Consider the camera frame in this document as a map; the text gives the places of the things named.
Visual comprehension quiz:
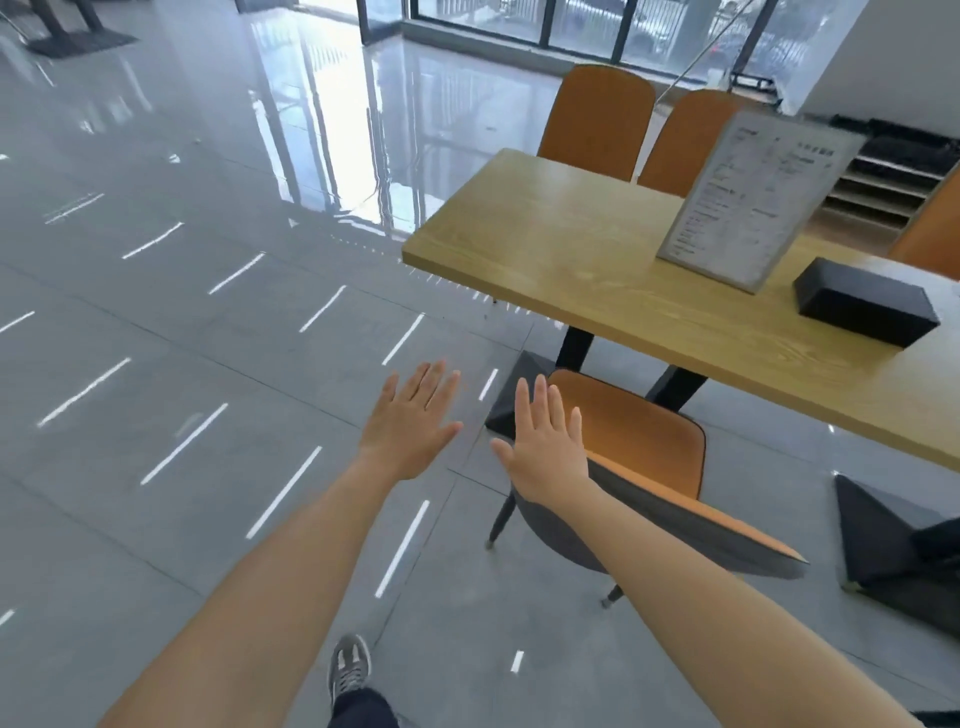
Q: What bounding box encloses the person's right hand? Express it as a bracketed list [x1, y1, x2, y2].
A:
[490, 374, 594, 510]

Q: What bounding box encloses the person's left hand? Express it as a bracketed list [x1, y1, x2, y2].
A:
[358, 360, 465, 482]

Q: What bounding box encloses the person's left forearm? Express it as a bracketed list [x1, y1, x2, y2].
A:
[97, 453, 404, 728]

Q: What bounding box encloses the person's right forearm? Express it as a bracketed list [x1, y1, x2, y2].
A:
[536, 480, 925, 728]

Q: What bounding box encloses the orange chair with grey shell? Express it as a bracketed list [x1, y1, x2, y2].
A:
[485, 367, 810, 609]

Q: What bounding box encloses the wooden table with black legs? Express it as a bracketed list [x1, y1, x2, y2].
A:
[401, 147, 960, 639]

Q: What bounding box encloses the grey sneaker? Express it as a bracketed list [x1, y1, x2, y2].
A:
[327, 633, 373, 708]

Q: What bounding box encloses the dark trouser leg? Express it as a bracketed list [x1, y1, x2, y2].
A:
[330, 687, 400, 728]

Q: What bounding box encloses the clear stand with printed sheet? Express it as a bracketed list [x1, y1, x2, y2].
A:
[655, 110, 868, 296]

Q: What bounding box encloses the black rectangular box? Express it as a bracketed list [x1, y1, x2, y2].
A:
[792, 257, 942, 349]

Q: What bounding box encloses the staircase with dark steps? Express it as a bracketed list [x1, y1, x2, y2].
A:
[816, 112, 960, 235]

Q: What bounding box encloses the black furniture base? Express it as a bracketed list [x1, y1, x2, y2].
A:
[26, 0, 138, 60]

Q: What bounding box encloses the black window frame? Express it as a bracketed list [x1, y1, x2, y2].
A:
[355, 0, 783, 85]

